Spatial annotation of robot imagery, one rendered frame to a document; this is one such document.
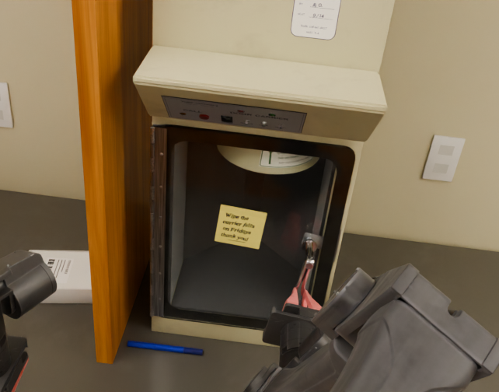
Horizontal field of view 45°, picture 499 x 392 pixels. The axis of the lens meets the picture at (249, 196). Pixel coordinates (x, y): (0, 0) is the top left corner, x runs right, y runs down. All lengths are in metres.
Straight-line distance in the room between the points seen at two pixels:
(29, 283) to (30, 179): 0.84
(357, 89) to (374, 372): 0.51
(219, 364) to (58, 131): 0.69
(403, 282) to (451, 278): 1.09
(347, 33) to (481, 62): 0.57
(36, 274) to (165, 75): 0.29
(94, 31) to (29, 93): 0.71
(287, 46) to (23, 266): 0.45
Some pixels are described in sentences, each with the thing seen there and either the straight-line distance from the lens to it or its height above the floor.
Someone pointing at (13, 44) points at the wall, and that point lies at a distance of 1.47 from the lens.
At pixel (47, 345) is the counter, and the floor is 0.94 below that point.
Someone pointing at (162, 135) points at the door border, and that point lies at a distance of 0.93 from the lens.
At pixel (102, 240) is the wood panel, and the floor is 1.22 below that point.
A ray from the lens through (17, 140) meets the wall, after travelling 1.57.
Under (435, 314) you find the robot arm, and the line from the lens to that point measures 0.38.
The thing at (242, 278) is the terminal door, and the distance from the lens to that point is 1.07.
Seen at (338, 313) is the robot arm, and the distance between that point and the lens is 0.46.
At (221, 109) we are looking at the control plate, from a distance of 0.82.
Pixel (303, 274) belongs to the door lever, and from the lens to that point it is 0.99.
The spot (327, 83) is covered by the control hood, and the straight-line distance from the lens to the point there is 0.81.
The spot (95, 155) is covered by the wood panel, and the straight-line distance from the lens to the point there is 0.89.
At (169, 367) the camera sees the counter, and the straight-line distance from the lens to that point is 1.15.
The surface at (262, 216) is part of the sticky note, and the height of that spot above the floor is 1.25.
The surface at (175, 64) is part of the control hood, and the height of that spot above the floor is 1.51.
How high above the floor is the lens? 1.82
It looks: 34 degrees down
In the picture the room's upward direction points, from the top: 6 degrees clockwise
